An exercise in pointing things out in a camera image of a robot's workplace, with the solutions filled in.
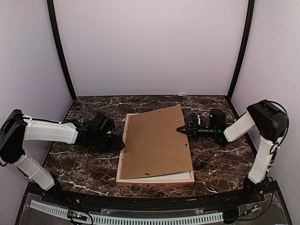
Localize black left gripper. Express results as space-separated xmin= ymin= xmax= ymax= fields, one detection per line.
xmin=92 ymin=133 xmax=125 ymax=152

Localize light wooden picture frame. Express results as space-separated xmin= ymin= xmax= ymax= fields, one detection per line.
xmin=116 ymin=113 xmax=195 ymax=185

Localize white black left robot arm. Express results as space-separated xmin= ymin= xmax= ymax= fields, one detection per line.
xmin=0 ymin=109 xmax=125 ymax=204

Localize white slotted cable duct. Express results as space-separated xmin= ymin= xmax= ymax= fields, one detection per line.
xmin=30 ymin=200 xmax=224 ymax=225

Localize dark painting photo print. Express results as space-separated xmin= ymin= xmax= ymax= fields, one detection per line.
xmin=138 ymin=171 xmax=191 ymax=181

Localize left black corner post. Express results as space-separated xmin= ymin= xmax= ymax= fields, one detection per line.
xmin=46 ymin=0 xmax=77 ymax=101

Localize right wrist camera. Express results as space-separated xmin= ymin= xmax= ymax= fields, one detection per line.
xmin=190 ymin=113 xmax=202 ymax=126

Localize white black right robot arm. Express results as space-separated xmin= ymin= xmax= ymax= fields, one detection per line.
xmin=176 ymin=99 xmax=290 ymax=203

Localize brown cardboard backing board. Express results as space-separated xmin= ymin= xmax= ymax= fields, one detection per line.
xmin=120 ymin=105 xmax=194 ymax=180

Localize right black corner post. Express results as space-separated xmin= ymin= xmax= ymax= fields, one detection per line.
xmin=227 ymin=0 xmax=255 ymax=100

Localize black corner post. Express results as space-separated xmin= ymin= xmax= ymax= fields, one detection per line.
xmin=227 ymin=0 xmax=255 ymax=100
xmin=46 ymin=0 xmax=77 ymax=101

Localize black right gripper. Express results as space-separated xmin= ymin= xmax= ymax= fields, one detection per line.
xmin=177 ymin=119 xmax=217 ymax=143

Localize black front table rail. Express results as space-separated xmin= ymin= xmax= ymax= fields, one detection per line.
xmin=35 ymin=188 xmax=258 ymax=212

